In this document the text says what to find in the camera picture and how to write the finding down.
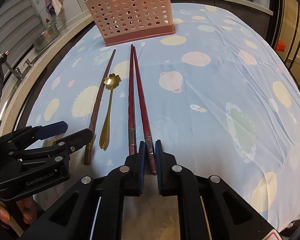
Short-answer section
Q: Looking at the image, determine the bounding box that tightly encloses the brown chopstick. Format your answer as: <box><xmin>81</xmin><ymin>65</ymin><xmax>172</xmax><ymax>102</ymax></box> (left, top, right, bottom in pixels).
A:
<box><xmin>84</xmin><ymin>49</ymin><xmax>116</xmax><ymax>165</ymax></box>

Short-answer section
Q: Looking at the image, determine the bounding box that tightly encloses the dark red chopstick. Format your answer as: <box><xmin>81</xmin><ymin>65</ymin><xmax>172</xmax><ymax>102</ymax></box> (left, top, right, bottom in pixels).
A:
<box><xmin>132</xmin><ymin>46</ymin><xmax>157</xmax><ymax>175</ymax></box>
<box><xmin>128</xmin><ymin>45</ymin><xmax>136</xmax><ymax>155</ymax></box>

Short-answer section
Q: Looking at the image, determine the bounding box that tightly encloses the gold flower spoon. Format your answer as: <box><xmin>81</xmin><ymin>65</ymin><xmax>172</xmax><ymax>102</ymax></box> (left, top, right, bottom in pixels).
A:
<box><xmin>99</xmin><ymin>73</ymin><xmax>121</xmax><ymax>150</ymax></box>

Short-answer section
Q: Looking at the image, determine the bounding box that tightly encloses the steel kitchen faucet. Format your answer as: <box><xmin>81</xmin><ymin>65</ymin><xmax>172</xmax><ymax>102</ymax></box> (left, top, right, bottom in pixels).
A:
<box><xmin>0</xmin><ymin>50</ymin><xmax>24</xmax><ymax>81</ymax></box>

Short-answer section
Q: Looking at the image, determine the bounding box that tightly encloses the left hand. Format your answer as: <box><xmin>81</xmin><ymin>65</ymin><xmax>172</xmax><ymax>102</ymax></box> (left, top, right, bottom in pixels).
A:
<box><xmin>0</xmin><ymin>196</ymin><xmax>37</xmax><ymax>225</ymax></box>

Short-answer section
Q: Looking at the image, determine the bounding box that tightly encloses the steel sink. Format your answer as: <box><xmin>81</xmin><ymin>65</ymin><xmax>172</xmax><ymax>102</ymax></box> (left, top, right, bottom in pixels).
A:
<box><xmin>0</xmin><ymin>50</ymin><xmax>42</xmax><ymax>115</ymax></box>

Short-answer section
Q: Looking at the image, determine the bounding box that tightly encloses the blue planet pattern tablecloth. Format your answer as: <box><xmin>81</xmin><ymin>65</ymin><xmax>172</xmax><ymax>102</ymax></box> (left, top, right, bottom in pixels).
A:
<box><xmin>27</xmin><ymin>3</ymin><xmax>300</xmax><ymax>231</ymax></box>

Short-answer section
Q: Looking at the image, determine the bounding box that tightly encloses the green dish soap bottle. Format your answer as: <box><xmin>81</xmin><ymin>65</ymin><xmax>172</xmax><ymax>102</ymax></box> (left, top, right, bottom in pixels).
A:
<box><xmin>45</xmin><ymin>18</ymin><xmax>56</xmax><ymax>29</ymax></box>

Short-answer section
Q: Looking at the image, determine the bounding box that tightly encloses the purple hanging towel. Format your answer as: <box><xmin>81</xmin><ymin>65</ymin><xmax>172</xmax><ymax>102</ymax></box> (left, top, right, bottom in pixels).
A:
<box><xmin>45</xmin><ymin>0</ymin><xmax>56</xmax><ymax>17</ymax></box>

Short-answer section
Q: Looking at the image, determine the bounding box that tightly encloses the white hanging towel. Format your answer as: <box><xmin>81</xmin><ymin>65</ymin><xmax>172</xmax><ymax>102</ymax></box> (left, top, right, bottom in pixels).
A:
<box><xmin>50</xmin><ymin>0</ymin><xmax>64</xmax><ymax>16</ymax></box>

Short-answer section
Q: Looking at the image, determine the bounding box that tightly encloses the pink perforated utensil holder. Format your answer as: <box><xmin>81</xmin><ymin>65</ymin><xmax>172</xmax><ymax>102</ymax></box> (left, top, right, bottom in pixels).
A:
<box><xmin>85</xmin><ymin>0</ymin><xmax>175</xmax><ymax>47</ymax></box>

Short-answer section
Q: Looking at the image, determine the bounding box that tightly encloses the glass sliding door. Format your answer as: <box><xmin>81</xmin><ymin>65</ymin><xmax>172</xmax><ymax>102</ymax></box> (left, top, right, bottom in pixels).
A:
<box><xmin>266</xmin><ymin>0</ymin><xmax>300</xmax><ymax>90</ymax></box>

